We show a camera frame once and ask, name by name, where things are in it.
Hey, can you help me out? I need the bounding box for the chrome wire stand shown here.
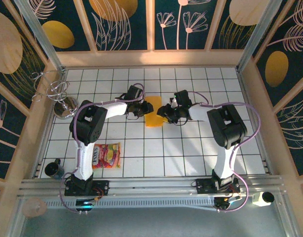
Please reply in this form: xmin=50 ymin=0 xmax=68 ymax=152
xmin=30 ymin=70 xmax=79 ymax=120

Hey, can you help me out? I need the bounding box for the aluminium mounting rail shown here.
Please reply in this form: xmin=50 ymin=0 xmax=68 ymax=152
xmin=18 ymin=175 xmax=285 ymax=198

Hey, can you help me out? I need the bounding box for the colourful candy bag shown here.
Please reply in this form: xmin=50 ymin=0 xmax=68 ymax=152
xmin=92 ymin=142 xmax=122 ymax=170

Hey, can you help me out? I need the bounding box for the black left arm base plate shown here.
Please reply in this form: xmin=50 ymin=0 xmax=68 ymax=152
xmin=64 ymin=179 xmax=110 ymax=197

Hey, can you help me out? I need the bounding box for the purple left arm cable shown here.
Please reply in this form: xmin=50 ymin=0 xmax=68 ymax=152
xmin=59 ymin=82 xmax=145 ymax=214

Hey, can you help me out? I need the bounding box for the perforated metal cable tray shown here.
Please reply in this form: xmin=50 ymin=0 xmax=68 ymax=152
xmin=42 ymin=197 xmax=216 ymax=211

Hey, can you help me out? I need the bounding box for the dark mug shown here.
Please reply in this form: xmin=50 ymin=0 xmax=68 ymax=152
xmin=44 ymin=158 xmax=66 ymax=180

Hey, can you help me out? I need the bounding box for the aluminium frame post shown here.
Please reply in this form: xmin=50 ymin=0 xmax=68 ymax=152
xmin=14 ymin=0 xmax=66 ymax=73
xmin=236 ymin=0 xmax=290 ymax=72

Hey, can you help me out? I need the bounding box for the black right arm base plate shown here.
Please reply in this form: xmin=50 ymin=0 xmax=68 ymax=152
xmin=195 ymin=178 xmax=240 ymax=195

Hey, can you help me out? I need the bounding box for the small white camera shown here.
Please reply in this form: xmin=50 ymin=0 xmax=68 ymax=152
xmin=251 ymin=191 xmax=275 ymax=207

